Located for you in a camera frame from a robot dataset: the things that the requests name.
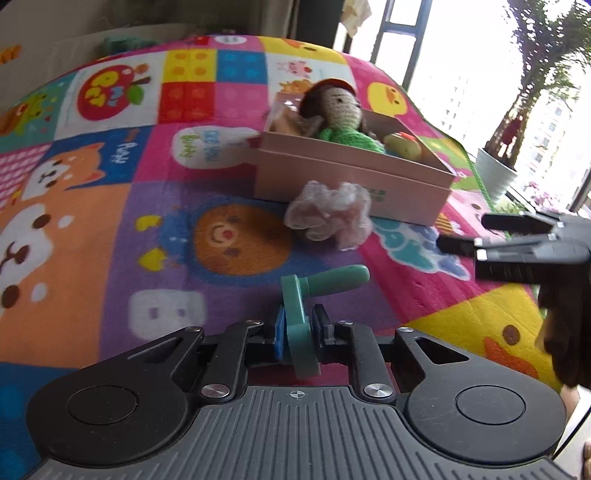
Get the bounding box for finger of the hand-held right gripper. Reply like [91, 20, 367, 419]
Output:
[481, 212, 560, 235]
[436, 233, 491, 256]

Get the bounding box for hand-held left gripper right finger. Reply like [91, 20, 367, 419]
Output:
[311, 304, 471, 409]

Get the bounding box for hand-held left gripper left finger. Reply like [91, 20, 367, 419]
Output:
[126, 306, 288, 404]

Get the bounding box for teal plastic crank handle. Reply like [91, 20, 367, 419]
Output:
[280, 265, 371, 379]

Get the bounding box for pink sheer scrunchie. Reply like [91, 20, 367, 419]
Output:
[283, 180, 374, 251]

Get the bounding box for yellow orange toy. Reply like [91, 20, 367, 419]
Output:
[384, 131, 424, 160]

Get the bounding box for pink cardboard box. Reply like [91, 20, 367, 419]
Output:
[252, 91, 458, 227]

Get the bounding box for crochet doll with green top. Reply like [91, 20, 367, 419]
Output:
[295, 78, 387, 154]

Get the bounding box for clear bread packet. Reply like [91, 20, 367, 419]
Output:
[269, 99, 324, 137]

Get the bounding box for small purple flowers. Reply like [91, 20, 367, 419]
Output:
[524, 181, 561, 209]

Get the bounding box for white plant pot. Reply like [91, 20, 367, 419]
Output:
[475, 148, 519, 205]

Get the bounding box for palm plant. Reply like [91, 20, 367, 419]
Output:
[485, 0, 591, 171]

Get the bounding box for colourful printed play mat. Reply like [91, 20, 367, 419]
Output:
[0, 34, 591, 462]

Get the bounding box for hanging beige cloth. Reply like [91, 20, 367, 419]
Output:
[341, 0, 373, 38]

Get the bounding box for green cloth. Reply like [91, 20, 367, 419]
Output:
[102, 36, 160, 52]

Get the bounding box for beige sofa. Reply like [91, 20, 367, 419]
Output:
[0, 0, 301, 109]

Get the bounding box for dark window frame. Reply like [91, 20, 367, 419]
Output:
[295, 0, 435, 93]

